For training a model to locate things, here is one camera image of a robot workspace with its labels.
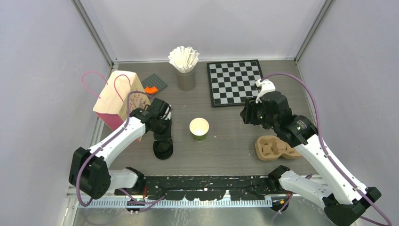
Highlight aluminium frame rail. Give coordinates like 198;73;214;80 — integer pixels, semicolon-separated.
88;194;287;209

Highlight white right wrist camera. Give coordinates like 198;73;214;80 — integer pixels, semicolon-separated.
255;78;276;104

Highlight grey lego baseplate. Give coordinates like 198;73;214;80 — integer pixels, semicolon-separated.
142;73;168;95

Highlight brown pulp cup carrier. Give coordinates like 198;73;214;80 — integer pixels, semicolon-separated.
255;136;302;161

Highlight green paper cup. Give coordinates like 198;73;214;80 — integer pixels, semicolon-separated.
189;118;209;142

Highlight black white chessboard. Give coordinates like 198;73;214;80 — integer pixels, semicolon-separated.
207;59;263;107

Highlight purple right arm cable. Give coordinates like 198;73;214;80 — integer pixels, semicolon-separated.
262;72;392;226

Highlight orange plastic piece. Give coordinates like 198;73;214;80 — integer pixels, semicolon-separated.
144;86;160;95

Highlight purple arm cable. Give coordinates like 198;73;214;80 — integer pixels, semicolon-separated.
76;91;170;213
262;72;392;226

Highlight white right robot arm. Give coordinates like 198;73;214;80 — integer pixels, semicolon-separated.
240;91;382;226

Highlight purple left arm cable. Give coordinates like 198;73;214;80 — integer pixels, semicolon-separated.
76;91;170;213

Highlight stack of black lids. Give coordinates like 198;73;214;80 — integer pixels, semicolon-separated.
152;139;173;160

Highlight grey straw holder cup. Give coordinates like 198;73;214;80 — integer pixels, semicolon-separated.
176;70;196;91

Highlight white wrapped straws bundle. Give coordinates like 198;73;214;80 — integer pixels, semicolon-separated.
168;46;200;74

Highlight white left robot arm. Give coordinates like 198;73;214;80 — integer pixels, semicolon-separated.
68;98;173;200

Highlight paper gift bag pink handles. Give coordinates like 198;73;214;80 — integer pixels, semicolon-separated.
81;70;152;131

